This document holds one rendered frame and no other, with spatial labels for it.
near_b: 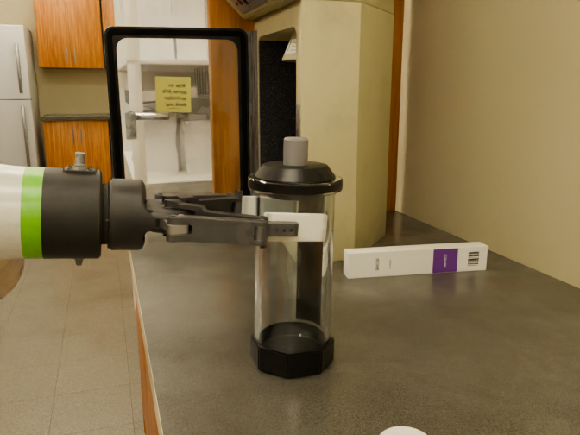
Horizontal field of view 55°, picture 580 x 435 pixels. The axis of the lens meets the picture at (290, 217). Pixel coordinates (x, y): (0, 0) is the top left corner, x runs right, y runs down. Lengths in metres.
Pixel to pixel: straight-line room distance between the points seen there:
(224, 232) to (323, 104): 0.51
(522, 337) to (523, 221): 0.40
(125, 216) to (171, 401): 0.21
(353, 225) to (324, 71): 0.29
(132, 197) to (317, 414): 0.29
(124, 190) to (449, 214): 0.94
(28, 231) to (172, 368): 0.25
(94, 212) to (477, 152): 0.91
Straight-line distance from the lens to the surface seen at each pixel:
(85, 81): 6.52
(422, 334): 0.80
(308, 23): 1.02
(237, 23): 1.37
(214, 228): 0.56
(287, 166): 0.63
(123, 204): 0.58
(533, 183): 1.16
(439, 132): 1.41
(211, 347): 0.75
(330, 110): 1.03
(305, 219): 0.60
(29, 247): 0.59
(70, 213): 0.57
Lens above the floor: 1.27
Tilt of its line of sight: 13 degrees down
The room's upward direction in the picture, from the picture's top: straight up
